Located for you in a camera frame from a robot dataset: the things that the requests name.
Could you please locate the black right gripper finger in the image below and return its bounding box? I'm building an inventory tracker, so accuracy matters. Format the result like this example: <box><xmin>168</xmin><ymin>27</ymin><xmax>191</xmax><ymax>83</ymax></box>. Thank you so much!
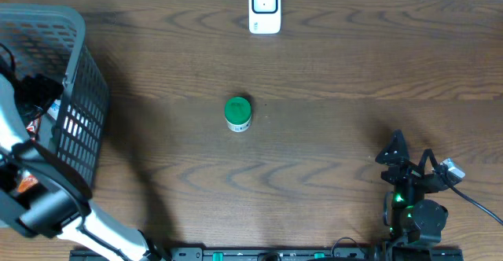
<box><xmin>375</xmin><ymin>130</ymin><xmax>409</xmax><ymax>165</ymax></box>
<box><xmin>418</xmin><ymin>149</ymin><xmax>438</xmax><ymax>175</ymax></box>

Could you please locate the red Top chocolate bar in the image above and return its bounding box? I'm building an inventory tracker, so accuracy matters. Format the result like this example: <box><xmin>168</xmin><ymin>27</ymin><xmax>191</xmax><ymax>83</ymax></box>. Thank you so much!
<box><xmin>26</xmin><ymin>118</ymin><xmax>42</xmax><ymax>137</ymax></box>

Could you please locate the orange tissue pack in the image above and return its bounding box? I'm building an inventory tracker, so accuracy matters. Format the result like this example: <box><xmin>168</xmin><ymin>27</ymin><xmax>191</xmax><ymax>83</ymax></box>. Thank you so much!
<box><xmin>17</xmin><ymin>174</ymin><xmax>39</xmax><ymax>193</ymax></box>

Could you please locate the green lid jar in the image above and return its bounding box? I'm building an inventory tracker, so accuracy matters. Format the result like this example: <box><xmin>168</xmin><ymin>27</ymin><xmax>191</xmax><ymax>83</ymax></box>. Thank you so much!
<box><xmin>224</xmin><ymin>97</ymin><xmax>252</xmax><ymax>133</ymax></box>

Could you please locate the white Panadol box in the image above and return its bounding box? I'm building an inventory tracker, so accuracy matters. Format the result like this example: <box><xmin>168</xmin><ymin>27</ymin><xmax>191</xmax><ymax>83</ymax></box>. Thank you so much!
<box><xmin>47</xmin><ymin>99</ymin><xmax>61</xmax><ymax>120</ymax></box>

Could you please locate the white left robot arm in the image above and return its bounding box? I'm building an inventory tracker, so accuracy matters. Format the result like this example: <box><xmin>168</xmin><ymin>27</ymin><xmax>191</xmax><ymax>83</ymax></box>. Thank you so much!
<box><xmin>1</xmin><ymin>72</ymin><xmax>170</xmax><ymax>260</ymax></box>

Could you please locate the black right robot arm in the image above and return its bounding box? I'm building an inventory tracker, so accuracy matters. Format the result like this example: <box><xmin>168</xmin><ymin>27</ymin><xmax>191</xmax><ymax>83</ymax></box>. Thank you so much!
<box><xmin>375</xmin><ymin>130</ymin><xmax>448</xmax><ymax>248</ymax></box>

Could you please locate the white barcode scanner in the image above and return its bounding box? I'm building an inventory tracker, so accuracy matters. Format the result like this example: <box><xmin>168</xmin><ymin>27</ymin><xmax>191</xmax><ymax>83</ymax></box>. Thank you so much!
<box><xmin>248</xmin><ymin>0</ymin><xmax>281</xmax><ymax>35</ymax></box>

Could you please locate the grey plastic basket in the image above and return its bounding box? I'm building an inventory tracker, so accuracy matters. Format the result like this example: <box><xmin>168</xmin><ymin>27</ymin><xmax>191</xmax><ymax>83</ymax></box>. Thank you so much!
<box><xmin>1</xmin><ymin>3</ymin><xmax>109</xmax><ymax>184</ymax></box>

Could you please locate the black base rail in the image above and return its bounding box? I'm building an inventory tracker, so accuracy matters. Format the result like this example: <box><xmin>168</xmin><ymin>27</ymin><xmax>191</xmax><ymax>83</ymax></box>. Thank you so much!
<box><xmin>69</xmin><ymin>246</ymin><xmax>464</xmax><ymax>261</ymax></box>

